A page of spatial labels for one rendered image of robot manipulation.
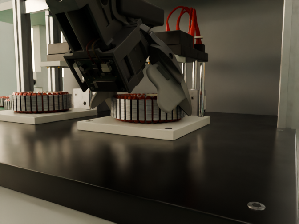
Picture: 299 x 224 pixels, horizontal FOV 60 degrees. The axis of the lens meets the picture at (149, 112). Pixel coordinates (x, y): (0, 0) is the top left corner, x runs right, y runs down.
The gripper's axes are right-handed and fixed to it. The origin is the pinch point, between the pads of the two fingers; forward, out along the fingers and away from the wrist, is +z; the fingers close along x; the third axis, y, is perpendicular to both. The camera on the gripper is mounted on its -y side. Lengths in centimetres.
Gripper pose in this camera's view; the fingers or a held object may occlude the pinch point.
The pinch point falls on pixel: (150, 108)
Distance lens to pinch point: 40.1
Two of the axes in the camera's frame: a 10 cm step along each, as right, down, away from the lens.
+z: 2.9, 7.4, 6.0
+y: -3.9, 6.7, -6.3
